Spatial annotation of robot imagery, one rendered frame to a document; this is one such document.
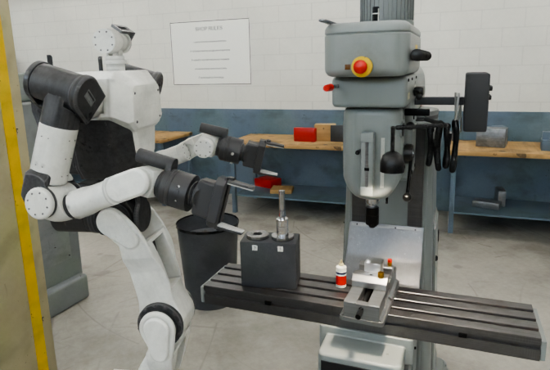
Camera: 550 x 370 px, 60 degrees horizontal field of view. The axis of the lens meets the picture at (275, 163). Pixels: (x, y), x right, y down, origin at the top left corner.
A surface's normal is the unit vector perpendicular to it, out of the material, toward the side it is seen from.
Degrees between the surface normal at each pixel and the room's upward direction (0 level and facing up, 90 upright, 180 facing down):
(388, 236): 63
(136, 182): 84
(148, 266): 115
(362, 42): 90
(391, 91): 90
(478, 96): 90
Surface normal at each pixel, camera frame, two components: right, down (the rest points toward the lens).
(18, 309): 0.93, 0.05
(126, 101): 0.60, 0.07
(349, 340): -0.03, -0.98
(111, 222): -0.14, 0.21
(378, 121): -0.36, 0.20
